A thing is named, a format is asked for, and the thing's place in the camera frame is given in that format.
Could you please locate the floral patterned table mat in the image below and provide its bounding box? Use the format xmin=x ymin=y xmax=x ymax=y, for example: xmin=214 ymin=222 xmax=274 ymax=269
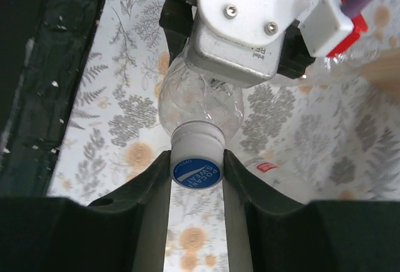
xmin=49 ymin=0 xmax=400 ymax=272

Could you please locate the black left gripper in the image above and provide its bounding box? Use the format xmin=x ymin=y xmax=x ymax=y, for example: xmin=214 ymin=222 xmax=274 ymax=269
xmin=158 ymin=0 xmax=329 ymax=82

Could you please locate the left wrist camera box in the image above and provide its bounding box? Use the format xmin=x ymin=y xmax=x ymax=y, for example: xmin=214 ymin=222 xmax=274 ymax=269
xmin=185 ymin=0 xmax=309 ymax=88

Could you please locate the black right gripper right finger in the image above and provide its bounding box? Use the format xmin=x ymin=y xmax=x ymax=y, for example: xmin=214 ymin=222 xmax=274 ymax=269
xmin=222 ymin=150 xmax=399 ymax=271

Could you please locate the clear Pocari Sweat bottle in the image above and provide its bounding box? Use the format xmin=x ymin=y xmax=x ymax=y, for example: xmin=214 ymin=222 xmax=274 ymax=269
xmin=158 ymin=51 xmax=244 ymax=141

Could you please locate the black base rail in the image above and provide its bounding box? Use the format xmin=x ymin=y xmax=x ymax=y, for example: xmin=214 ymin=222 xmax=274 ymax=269
xmin=1 ymin=0 xmax=105 ymax=197

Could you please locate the clear red-label water bottle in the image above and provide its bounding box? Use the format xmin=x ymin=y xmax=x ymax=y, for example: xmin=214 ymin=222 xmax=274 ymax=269
xmin=239 ymin=49 xmax=380 ymax=185

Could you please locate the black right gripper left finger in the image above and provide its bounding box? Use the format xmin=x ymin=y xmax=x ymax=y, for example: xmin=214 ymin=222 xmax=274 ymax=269
xmin=1 ymin=151 xmax=171 ymax=271

